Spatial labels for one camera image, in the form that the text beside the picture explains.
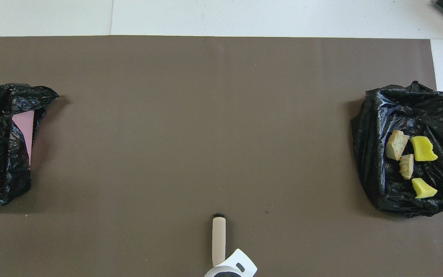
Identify black bag lined bin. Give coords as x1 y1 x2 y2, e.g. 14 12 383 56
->
351 81 443 218

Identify small pale foam scrap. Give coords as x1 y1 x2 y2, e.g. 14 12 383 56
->
399 154 415 180

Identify black bag on pink bin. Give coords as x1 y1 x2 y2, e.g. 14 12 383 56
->
0 83 59 206

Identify yellow sponge chunk green edge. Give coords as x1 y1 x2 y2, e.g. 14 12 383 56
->
411 177 438 199

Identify large yellow sponge chunk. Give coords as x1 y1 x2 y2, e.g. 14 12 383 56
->
410 136 438 162

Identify brown table mat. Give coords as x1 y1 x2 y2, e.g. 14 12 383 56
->
0 36 443 277

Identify large pale foam scrap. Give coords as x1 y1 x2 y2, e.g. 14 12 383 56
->
385 130 410 161

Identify pink bin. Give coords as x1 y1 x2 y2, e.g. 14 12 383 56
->
12 110 35 168

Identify beige hand brush black bristles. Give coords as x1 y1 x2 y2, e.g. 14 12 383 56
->
212 214 226 268

